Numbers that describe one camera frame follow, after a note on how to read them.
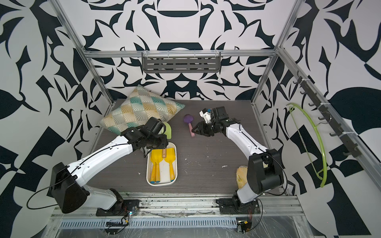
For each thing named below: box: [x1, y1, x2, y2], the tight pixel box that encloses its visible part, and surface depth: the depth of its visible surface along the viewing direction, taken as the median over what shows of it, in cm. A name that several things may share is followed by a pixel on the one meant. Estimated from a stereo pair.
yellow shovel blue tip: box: [149, 148, 163, 184], surface depth 86 cm
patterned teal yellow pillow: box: [100, 84, 186, 135], surface depth 96 cm
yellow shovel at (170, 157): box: [164, 147, 177, 182], surface depth 91 cm
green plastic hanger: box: [286, 102, 327, 188], surface depth 63 cm
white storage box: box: [145, 141, 179, 187], surface depth 85 cm
